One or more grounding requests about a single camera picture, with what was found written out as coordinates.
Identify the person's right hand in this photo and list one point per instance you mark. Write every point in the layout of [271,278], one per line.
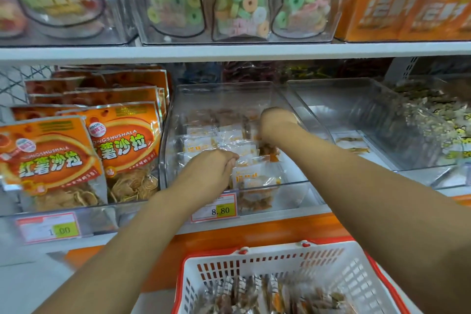
[276,126]

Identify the person's left hand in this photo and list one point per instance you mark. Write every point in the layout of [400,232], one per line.
[210,174]

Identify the white snack shelf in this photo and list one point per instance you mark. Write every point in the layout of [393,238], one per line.
[257,51]

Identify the white red-rimmed shopping basket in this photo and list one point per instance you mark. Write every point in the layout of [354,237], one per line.
[191,266]

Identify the pile of small brown snacks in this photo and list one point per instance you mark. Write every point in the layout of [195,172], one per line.
[272,299]

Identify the stack of orange packets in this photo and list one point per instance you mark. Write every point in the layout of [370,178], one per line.
[66,155]

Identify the person's right forearm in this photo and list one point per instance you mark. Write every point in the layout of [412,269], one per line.
[383,207]

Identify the person's left forearm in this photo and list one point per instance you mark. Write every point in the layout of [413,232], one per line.
[110,266]

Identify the orange shelf base panel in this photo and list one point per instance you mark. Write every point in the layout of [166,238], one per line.
[294,229]

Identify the orange label snack bag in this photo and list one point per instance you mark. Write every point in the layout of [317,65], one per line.
[434,16]
[368,16]

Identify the yellow hamster snack packets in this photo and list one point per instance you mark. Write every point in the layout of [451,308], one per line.
[441,115]

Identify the white yellow price tag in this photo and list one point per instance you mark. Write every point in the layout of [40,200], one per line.
[215,207]
[48,227]

